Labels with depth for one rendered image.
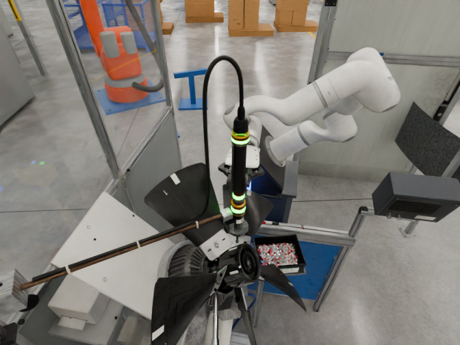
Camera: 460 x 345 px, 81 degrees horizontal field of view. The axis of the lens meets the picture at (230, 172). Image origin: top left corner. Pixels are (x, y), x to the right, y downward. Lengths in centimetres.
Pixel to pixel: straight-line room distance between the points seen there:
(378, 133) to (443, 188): 162
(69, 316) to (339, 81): 124
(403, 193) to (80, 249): 113
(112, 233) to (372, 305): 191
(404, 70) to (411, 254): 150
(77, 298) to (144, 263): 36
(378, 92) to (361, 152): 204
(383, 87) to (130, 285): 96
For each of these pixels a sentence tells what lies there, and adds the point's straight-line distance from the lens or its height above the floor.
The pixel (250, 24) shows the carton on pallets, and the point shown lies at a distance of 827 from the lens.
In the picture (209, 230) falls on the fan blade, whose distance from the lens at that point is 86.
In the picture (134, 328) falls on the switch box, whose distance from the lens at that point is 126.
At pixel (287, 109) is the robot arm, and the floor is 158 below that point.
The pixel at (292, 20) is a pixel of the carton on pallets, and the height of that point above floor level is 27.
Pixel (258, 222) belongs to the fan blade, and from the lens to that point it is 103.
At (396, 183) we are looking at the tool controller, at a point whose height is 124.
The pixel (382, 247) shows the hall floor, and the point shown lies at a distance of 271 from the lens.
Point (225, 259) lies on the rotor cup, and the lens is 86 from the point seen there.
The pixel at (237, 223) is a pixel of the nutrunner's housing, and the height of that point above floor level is 130.
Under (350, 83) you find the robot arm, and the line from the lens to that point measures 87.
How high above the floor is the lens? 197
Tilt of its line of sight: 41 degrees down
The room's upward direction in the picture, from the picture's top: straight up
